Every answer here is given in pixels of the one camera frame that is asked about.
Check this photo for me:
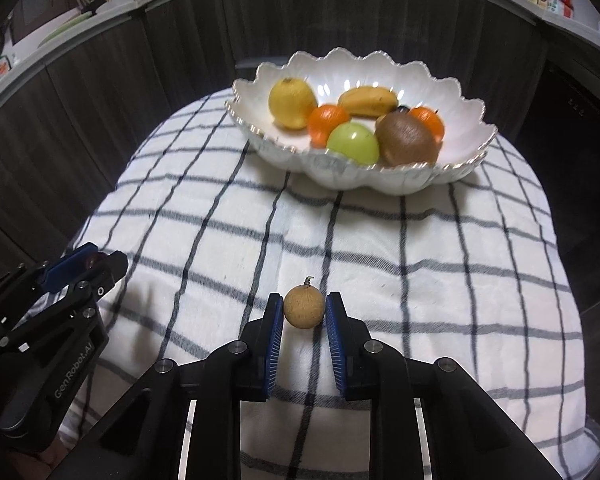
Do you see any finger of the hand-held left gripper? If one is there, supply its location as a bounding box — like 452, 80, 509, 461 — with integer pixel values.
77, 251, 129, 308
44, 242, 101, 283

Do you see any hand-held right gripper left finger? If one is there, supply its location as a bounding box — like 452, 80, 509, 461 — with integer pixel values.
47, 292, 285, 480

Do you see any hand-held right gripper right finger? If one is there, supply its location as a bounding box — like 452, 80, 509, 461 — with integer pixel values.
325, 291, 565, 480

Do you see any tan longan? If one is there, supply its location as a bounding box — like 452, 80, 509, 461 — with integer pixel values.
283, 276, 327, 330

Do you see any white scalloped bowl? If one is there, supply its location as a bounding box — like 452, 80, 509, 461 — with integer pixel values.
221, 47, 499, 196

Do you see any small green apple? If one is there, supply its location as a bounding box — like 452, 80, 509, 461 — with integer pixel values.
326, 122, 381, 166

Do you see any brown kiwi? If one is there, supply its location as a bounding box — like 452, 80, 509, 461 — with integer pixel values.
375, 111, 441, 166

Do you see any orange tangerine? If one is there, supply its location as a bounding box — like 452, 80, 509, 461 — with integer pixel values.
307, 104, 353, 150
409, 106, 445, 143

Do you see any yellow lemon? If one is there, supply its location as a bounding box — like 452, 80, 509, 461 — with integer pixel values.
269, 77, 318, 131

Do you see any white checkered cloth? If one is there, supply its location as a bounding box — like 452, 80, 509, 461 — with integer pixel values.
55, 87, 600, 480

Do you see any dark wood kitchen cabinet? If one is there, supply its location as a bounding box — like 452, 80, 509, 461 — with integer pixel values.
0, 0, 550, 281

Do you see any black dishwasher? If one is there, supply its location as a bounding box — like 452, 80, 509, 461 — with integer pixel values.
510, 55, 600, 313

